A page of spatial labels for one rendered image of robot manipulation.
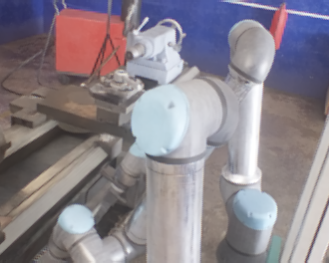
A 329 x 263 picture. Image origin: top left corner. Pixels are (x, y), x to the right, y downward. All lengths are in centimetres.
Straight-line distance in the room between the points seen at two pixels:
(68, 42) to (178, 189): 410
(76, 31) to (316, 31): 292
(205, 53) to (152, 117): 518
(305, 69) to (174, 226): 502
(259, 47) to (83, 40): 361
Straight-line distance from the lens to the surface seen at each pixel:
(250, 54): 124
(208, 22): 578
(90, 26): 467
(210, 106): 73
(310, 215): 101
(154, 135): 70
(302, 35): 561
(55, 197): 163
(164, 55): 283
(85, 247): 115
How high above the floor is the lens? 181
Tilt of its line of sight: 27 degrees down
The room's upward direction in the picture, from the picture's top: 8 degrees clockwise
